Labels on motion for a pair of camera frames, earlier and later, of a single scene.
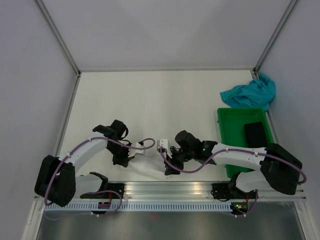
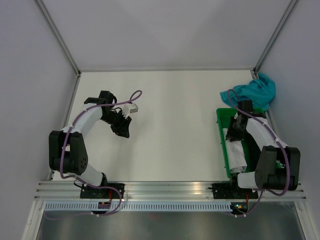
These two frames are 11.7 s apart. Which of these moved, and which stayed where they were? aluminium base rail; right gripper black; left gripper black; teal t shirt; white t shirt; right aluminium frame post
Moved: white t shirt; right gripper black; left gripper black
Stayed: teal t shirt; aluminium base rail; right aluminium frame post
